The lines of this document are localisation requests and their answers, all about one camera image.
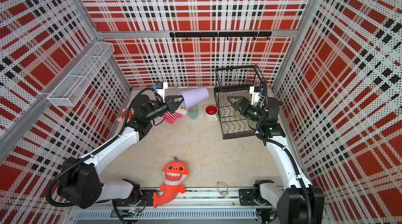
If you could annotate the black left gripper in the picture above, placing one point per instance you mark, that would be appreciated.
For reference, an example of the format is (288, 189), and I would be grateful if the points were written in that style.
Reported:
(170, 103)

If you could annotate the white wire wall basket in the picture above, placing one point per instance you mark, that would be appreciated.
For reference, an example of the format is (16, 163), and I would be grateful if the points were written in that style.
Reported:
(73, 86)

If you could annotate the teal translucent plastic cup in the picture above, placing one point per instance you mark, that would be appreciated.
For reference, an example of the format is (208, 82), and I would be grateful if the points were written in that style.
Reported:
(192, 112)

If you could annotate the white mug red inside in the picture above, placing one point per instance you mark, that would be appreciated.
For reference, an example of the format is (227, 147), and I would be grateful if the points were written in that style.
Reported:
(211, 113)

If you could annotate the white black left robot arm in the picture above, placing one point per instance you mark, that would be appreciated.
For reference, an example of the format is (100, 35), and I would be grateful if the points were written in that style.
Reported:
(78, 183)

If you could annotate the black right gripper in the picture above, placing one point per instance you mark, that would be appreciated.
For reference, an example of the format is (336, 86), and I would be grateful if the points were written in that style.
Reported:
(243, 101)

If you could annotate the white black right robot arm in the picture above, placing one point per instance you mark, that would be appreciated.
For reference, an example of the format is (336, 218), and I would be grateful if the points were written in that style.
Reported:
(298, 201)

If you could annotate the black wire dish rack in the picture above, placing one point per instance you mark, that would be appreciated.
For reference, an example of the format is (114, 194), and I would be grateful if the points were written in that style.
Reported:
(234, 85)

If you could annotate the short green plastic cup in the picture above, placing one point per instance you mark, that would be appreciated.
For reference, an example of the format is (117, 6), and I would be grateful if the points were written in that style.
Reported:
(238, 116)

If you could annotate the orange shark plush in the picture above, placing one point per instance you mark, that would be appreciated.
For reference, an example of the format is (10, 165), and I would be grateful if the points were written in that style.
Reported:
(174, 174)

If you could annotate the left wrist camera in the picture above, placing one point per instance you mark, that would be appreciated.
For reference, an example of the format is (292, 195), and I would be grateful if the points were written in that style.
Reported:
(160, 88)

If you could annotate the purple plastic cup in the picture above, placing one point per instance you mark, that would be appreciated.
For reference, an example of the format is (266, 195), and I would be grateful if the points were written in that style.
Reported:
(193, 97)

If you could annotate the pink plush yellow glasses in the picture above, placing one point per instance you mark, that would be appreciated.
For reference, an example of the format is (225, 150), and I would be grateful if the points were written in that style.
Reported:
(170, 118)

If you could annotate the rubber band loop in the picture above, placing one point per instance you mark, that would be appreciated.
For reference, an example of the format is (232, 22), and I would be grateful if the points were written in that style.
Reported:
(222, 189)

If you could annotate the black wall hook rail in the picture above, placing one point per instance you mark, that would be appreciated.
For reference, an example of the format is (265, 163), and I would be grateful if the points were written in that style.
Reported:
(186, 35)

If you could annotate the pink pig plush red dress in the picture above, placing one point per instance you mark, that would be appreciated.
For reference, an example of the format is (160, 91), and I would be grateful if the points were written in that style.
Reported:
(126, 115)

